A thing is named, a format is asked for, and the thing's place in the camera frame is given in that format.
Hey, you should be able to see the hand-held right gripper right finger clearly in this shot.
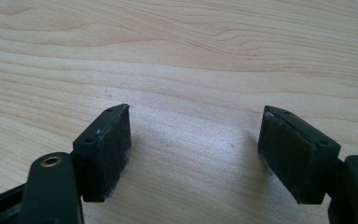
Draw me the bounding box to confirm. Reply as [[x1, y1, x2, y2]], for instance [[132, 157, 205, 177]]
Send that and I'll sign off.
[[257, 105, 342, 205]]

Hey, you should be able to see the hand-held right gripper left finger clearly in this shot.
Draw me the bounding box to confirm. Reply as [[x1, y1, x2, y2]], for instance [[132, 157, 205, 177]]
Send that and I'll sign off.
[[72, 103, 132, 203]]

